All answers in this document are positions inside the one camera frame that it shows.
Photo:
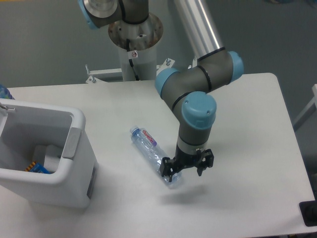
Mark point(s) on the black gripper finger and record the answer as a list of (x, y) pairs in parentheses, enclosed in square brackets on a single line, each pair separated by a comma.
[(170, 169), (204, 159)]

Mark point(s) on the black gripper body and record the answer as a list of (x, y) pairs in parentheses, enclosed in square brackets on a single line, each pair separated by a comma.
[(184, 160)]

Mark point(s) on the clear plastic water bottle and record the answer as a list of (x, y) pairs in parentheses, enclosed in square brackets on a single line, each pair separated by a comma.
[(153, 154)]

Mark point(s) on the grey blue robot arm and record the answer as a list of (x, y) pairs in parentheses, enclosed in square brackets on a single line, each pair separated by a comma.
[(187, 93)]

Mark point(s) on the white trash can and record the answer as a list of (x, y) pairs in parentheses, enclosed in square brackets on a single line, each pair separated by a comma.
[(55, 137)]

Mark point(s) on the black table clamp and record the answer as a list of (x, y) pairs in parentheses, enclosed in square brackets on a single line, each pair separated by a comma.
[(309, 212)]

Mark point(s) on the white furniture leg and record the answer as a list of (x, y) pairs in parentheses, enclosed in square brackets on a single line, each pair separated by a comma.
[(307, 111)]

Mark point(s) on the blue orange snack wrapper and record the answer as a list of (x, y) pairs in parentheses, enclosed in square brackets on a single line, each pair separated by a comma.
[(36, 167)]

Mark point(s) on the blue patterned object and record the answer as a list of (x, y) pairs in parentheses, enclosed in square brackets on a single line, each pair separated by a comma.
[(5, 93)]

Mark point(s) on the white base bracket frame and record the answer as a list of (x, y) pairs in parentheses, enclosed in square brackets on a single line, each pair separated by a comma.
[(116, 74)]

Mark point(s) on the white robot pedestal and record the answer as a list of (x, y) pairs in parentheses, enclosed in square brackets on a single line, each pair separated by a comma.
[(137, 45)]

